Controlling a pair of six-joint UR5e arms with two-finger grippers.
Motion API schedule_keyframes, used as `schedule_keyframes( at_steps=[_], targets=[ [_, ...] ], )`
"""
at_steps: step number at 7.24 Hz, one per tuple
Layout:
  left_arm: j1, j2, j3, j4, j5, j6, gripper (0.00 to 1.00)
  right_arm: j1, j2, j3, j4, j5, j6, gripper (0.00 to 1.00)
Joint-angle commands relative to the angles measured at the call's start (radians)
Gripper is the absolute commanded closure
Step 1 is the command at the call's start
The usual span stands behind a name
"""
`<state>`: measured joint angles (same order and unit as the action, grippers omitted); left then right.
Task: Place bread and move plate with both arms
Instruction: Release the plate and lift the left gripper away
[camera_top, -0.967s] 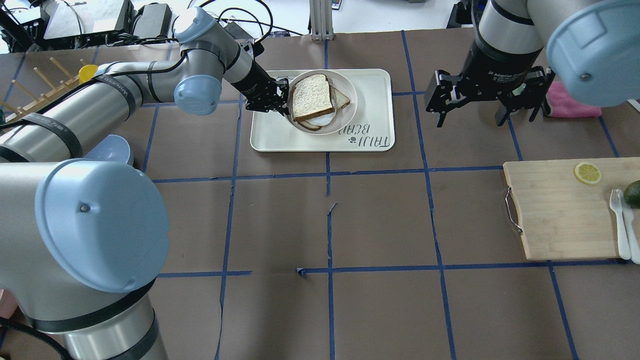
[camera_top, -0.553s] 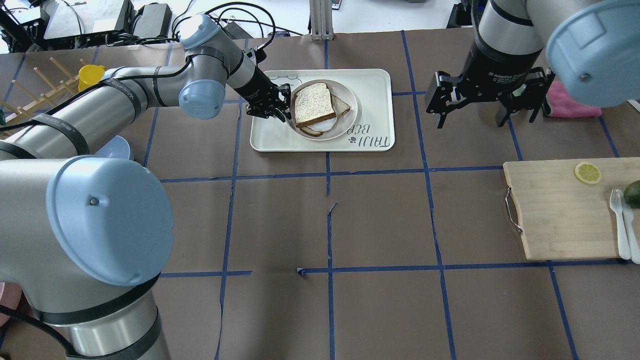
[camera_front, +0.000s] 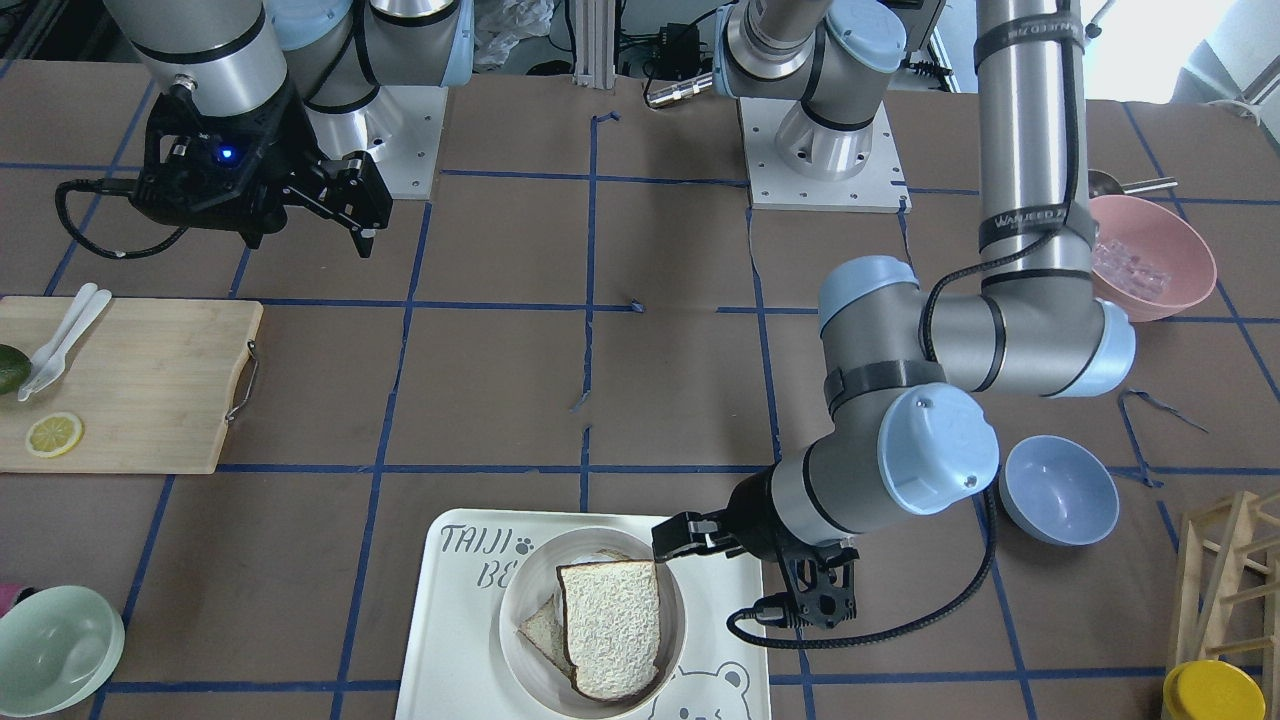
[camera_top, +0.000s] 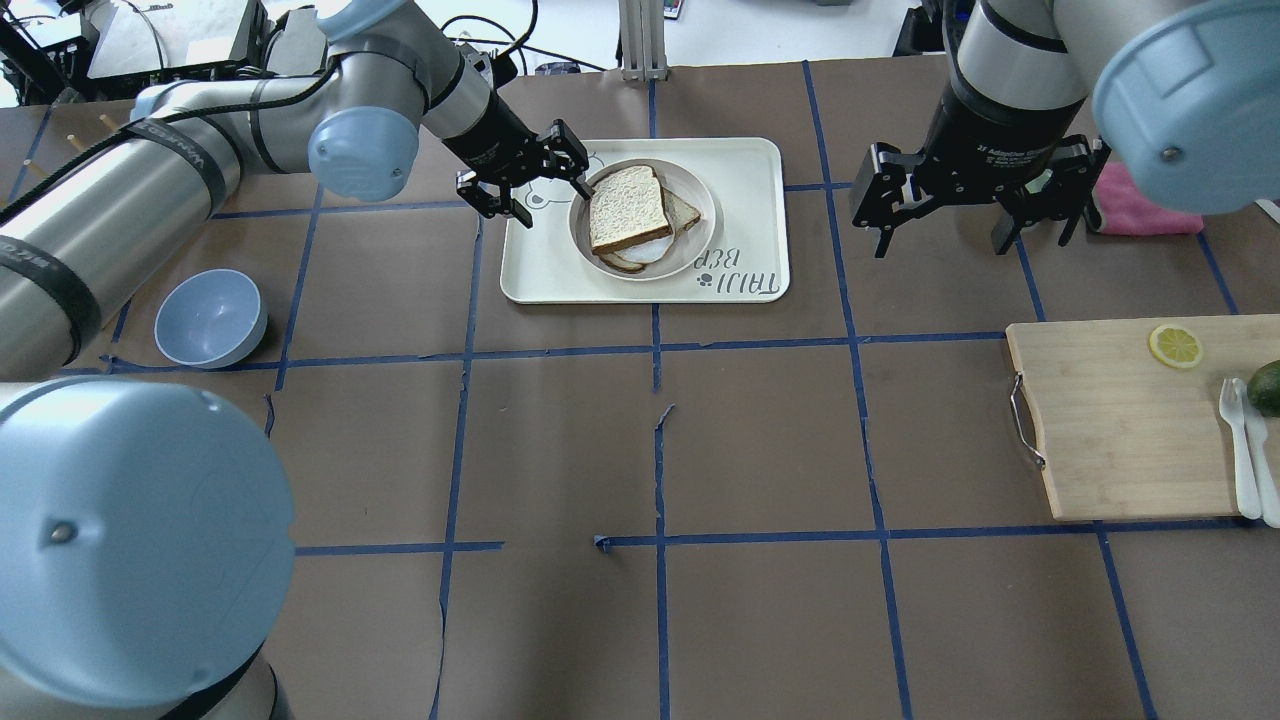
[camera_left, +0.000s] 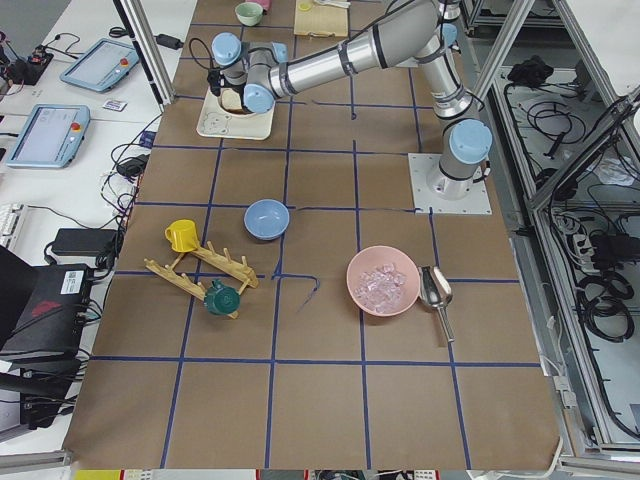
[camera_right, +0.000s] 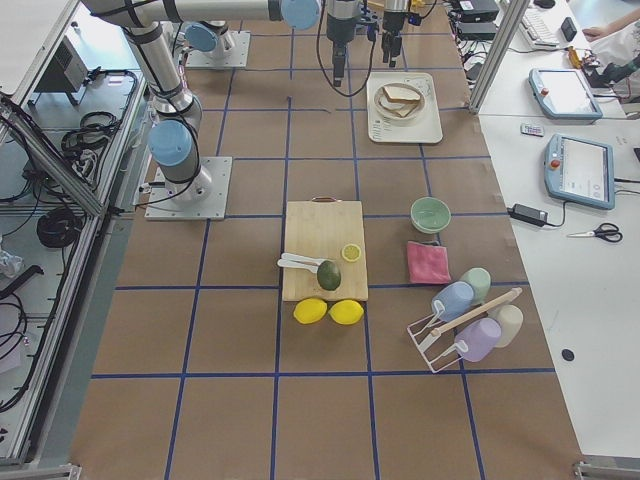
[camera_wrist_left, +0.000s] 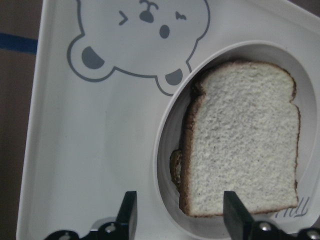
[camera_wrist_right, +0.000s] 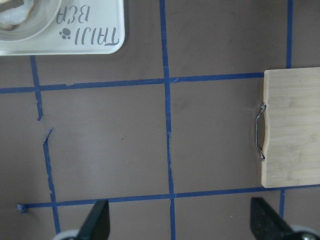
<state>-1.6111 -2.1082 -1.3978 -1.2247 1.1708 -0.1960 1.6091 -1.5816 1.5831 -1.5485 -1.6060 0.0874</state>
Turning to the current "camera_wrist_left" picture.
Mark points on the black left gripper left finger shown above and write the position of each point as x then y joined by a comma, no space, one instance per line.
127,217

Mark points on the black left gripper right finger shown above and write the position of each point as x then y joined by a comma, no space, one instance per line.
237,220

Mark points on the bread slice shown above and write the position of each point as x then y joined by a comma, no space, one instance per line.
240,134
175,168

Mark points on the cream round plate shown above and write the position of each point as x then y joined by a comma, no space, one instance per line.
304,67

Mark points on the bread slice on plate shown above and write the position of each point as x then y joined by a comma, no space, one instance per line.
175,168

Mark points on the cream bear tray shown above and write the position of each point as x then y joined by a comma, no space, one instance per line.
105,73

